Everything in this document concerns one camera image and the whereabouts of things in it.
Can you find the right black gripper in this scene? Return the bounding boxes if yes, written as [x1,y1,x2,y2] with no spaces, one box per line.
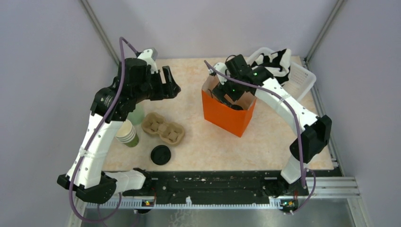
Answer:
[211,74,244,109]

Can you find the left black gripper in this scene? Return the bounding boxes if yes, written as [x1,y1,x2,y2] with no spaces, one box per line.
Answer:
[133,65,181,103]

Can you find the orange paper bag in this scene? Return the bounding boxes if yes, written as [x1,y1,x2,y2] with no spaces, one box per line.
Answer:
[201,75,256,137]

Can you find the stack of green paper cups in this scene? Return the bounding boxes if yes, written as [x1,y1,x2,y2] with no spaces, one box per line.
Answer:
[115,120,139,148]

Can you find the stack of black cup lids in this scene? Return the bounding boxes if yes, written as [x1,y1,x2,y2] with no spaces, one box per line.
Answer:
[150,145,171,166]

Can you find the black cup lid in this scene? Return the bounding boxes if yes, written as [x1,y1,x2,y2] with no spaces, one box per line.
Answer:
[231,105,243,110]

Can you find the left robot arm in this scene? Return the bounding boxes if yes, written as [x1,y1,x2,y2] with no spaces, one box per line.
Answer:
[57,48,181,204]

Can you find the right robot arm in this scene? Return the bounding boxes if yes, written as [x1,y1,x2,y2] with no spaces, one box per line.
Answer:
[206,54,332,195]

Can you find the black and white striped cloth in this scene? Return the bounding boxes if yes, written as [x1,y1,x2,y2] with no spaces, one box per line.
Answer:
[251,49,292,86]

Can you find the brown cardboard cup carrier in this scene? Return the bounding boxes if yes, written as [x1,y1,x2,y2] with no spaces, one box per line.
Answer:
[141,112,185,146]

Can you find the green cup with white stirrers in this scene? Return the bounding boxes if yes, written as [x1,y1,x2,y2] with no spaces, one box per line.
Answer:
[127,104,145,125]

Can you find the white plastic basket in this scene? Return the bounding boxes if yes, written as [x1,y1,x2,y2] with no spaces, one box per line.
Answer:
[245,47,317,103]

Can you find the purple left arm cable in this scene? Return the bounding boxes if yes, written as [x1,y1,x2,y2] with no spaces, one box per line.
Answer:
[68,37,140,226]

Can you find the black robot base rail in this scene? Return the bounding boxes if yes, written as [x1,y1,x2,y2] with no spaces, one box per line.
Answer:
[123,170,309,205]

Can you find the white cable duct strip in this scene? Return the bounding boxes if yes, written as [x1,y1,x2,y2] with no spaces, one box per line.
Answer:
[86,195,284,210]

